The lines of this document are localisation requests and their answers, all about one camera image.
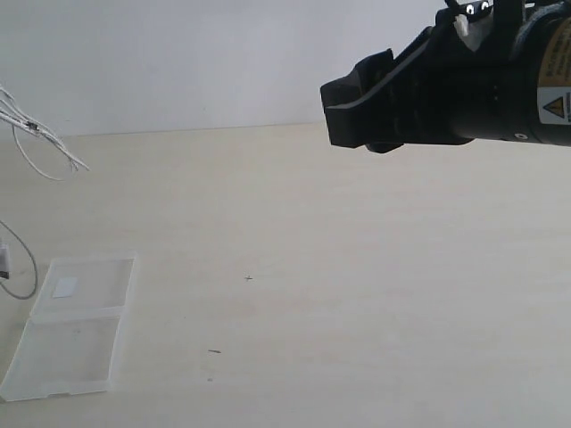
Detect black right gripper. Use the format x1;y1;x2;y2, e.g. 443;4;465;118
320;1;544;153

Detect white wired earphones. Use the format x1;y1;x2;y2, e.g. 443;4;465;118
0;82;90;300

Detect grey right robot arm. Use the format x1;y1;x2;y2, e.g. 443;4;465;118
320;1;570;153

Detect clear plastic storage case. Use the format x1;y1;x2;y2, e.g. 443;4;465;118
1;251;138;402

